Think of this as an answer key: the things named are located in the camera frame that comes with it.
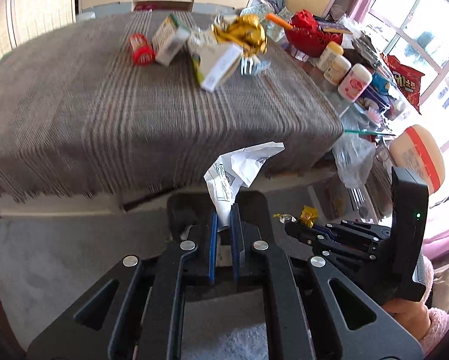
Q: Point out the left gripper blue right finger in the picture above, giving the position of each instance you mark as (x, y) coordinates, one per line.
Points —
(237, 242)

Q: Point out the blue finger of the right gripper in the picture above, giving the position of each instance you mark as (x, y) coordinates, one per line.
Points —
(330, 230)
(302, 233)

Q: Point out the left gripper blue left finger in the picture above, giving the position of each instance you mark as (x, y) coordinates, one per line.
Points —
(213, 248)

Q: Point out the small gold candy wrapper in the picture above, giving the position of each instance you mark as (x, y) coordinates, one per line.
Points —
(307, 217)

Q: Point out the white paper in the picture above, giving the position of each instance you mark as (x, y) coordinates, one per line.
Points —
(234, 170)

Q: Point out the white box with barcode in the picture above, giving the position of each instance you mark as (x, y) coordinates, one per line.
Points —
(213, 61)

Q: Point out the gold yellow envelope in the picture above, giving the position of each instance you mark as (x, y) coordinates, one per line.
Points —
(244, 31)

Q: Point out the red candy wrapper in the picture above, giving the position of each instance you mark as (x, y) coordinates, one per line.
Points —
(142, 51)

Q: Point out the green white medicine box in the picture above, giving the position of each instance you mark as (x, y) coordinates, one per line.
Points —
(169, 39)

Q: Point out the person's right hand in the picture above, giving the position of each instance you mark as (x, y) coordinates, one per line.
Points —
(413, 316)

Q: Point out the clear plastic bag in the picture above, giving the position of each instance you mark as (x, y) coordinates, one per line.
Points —
(354, 159)

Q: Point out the beige orange jar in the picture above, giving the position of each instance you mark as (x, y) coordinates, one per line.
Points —
(417, 150)

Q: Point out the pink label white bottle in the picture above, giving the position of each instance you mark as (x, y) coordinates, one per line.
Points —
(355, 82)

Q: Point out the white lid cream bottle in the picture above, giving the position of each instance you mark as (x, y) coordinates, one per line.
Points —
(337, 69)

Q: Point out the red snack bag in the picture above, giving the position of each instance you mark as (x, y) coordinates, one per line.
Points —
(407, 79)

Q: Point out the yellow lid white bottle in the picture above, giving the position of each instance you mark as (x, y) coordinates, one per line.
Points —
(331, 51)

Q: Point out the grey plaid table cloth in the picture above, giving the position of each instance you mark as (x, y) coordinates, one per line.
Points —
(78, 117)

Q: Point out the floral green cloth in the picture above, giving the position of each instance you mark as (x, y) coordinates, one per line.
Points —
(273, 31)

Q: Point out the orange handle tool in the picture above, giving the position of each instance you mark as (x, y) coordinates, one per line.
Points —
(279, 21)

